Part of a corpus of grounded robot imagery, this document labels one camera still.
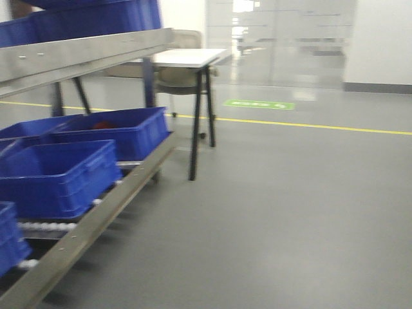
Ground blue bins upper shelf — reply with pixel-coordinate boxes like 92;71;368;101
1;1;162;48

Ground beige chair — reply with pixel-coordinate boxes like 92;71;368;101
154;29;220;140

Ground lower steel rack rail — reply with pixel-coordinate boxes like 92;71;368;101
1;132;176;308

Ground blue bin rack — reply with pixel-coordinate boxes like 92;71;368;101
1;140;122;219
50;107;169;161

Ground stainless steel shelf rail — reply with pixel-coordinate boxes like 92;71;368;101
1;28;173;98

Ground blue bin rear rack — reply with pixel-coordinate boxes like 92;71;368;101
50;107;169;161

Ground white table black legs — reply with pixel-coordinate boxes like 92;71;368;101
152;48;226;181

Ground red mesh parts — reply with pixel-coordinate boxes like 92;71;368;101
92;120;117;129

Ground blue bin front rack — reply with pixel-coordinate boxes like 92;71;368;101
1;140;122;219

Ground blue bin bottom left corner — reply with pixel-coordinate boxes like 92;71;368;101
1;201;32;277

